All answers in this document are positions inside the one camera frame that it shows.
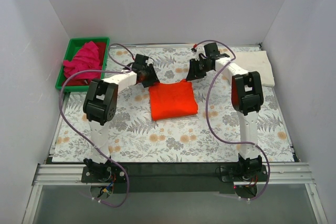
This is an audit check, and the orange t shirt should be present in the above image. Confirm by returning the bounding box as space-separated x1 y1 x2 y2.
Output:
149 80 198 121

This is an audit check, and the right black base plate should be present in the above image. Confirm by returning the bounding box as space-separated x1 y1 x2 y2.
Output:
215 165 268 183

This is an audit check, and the aluminium frame rail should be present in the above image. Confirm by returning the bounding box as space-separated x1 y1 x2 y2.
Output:
33 162 314 185

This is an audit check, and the green plastic bin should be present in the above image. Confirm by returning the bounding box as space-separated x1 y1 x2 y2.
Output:
55 37 110 92

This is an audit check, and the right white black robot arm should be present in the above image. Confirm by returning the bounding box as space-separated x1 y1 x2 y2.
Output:
186 40 264 181

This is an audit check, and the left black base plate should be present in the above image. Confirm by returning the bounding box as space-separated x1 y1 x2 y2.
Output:
81 166 126 183

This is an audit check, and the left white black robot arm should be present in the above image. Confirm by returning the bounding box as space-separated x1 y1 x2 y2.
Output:
83 54 159 182

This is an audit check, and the folded cream t shirt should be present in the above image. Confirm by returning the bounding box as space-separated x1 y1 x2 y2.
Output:
234 51 275 87

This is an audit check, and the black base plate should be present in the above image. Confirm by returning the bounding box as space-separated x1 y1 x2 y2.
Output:
215 165 268 183
81 166 126 183

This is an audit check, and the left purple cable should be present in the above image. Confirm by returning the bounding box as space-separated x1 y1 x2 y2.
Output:
59 42 130 208

